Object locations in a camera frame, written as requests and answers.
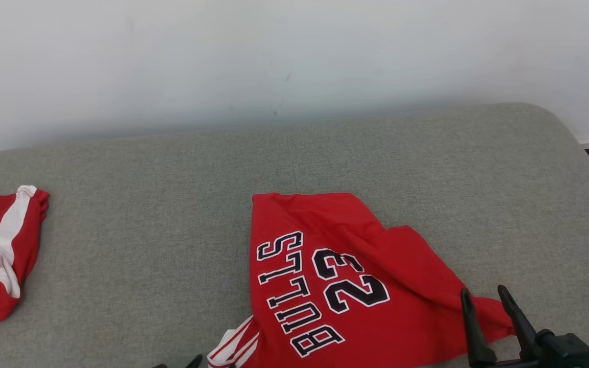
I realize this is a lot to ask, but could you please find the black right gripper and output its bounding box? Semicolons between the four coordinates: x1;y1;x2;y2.
460;285;548;368

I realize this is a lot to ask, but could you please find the grey fabric sofa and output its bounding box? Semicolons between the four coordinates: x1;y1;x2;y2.
0;103;589;368

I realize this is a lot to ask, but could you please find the red Bulls jersey shirt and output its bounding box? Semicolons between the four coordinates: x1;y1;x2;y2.
208;192;516;368

